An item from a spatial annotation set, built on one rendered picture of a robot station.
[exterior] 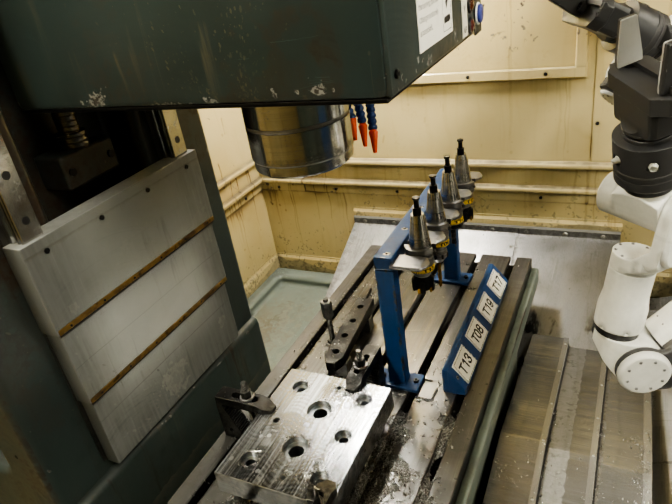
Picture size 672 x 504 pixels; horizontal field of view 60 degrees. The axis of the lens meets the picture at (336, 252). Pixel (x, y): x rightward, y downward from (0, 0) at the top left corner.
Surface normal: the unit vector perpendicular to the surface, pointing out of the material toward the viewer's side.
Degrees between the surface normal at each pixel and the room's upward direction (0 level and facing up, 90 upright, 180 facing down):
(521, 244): 24
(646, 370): 90
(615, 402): 8
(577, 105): 90
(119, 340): 90
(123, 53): 90
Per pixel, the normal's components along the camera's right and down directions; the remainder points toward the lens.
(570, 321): -0.31, -0.60
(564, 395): -0.09, -0.93
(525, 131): -0.42, 0.48
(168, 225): 0.88, 0.09
